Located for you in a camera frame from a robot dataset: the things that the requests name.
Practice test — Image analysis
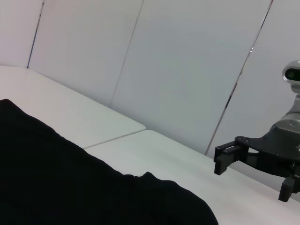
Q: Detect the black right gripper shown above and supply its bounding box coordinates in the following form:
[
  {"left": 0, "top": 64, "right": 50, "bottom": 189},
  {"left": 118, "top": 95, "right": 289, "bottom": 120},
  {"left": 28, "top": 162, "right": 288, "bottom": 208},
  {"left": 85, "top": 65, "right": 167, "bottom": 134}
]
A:
[{"left": 213, "top": 130, "right": 300, "bottom": 203}]

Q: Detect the black shirt with FREE print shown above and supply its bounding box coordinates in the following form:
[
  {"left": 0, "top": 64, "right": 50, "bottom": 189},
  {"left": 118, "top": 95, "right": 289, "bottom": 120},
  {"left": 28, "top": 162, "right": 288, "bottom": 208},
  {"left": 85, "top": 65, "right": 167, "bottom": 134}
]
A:
[{"left": 0, "top": 98, "right": 219, "bottom": 225}]

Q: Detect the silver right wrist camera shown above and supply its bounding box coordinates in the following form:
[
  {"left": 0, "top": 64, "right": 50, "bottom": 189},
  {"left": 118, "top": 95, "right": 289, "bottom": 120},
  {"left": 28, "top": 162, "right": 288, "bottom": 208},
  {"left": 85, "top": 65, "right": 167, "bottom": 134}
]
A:
[{"left": 282, "top": 60, "right": 300, "bottom": 92}]

